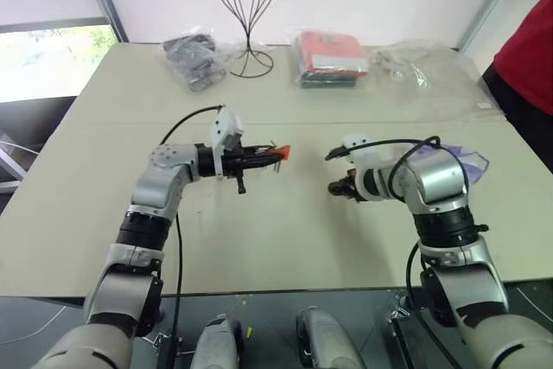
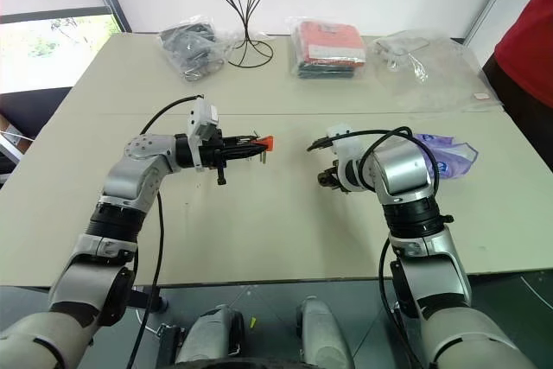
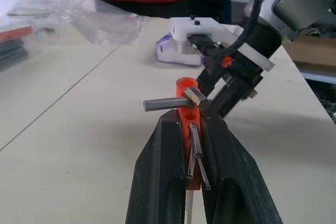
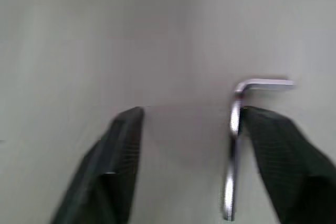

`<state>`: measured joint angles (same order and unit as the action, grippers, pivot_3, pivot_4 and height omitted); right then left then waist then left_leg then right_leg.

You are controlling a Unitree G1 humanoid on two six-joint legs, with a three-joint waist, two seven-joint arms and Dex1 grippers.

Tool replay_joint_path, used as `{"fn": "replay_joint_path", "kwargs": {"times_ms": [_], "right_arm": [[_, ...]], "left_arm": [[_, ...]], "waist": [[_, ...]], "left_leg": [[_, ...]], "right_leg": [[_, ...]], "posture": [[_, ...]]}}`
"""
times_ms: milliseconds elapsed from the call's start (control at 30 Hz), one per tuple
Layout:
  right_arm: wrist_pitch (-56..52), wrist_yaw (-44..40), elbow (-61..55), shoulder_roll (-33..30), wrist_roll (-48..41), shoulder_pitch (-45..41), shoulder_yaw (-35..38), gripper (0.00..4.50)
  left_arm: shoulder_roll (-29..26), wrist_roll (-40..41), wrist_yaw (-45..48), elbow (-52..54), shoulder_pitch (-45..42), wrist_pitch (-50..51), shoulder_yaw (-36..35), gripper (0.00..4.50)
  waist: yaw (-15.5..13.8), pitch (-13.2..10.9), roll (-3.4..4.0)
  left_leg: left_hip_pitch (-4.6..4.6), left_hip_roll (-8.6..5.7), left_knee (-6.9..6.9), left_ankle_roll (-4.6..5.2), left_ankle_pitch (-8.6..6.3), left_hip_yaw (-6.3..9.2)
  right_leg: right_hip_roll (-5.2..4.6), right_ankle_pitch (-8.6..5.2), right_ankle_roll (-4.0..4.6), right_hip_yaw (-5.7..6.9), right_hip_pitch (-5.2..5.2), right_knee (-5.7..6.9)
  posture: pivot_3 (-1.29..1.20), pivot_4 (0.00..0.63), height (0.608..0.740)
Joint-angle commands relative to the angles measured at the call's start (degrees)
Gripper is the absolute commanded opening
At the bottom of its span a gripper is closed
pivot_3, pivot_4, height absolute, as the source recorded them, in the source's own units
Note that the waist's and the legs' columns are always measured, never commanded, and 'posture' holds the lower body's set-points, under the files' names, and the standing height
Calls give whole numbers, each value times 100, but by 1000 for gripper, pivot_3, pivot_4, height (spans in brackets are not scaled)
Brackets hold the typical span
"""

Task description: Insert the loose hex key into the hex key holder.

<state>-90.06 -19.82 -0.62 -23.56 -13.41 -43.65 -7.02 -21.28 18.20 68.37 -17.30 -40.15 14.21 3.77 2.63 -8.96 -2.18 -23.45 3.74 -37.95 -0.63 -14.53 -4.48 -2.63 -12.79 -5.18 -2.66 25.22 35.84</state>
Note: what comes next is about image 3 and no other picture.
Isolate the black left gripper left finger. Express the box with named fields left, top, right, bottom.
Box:
left=124, top=110, right=189, bottom=224

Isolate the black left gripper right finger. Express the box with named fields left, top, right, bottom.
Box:
left=199, top=115, right=284, bottom=224

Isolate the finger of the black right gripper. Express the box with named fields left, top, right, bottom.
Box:
left=206, top=79, right=246, bottom=119
left=195, top=66, right=227, bottom=102

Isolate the orange hex key holder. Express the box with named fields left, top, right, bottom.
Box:
left=174, top=77, right=205, bottom=191

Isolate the large steel hex key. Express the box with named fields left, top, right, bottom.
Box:
left=142, top=86, right=208, bottom=112

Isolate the small steel hex key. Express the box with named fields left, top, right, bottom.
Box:
left=196, top=155, right=212, bottom=191

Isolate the medium steel hex key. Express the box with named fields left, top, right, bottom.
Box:
left=186, top=122, right=203, bottom=180

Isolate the white and purple packet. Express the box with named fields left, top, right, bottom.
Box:
left=154, top=31, right=209, bottom=67

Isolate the brown cardboard box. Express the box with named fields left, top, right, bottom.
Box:
left=282, top=34, right=336, bottom=76

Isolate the clear plastic bag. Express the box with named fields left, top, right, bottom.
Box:
left=5, top=0, right=150, bottom=47

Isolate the flat grey tray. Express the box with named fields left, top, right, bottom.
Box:
left=6, top=5, right=55, bottom=18

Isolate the orange and black book stack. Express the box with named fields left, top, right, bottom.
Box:
left=0, top=24, right=34, bottom=73

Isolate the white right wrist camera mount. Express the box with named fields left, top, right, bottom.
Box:
left=169, top=16, right=276, bottom=73

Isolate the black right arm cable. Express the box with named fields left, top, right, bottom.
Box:
left=222, top=0, right=266, bottom=57

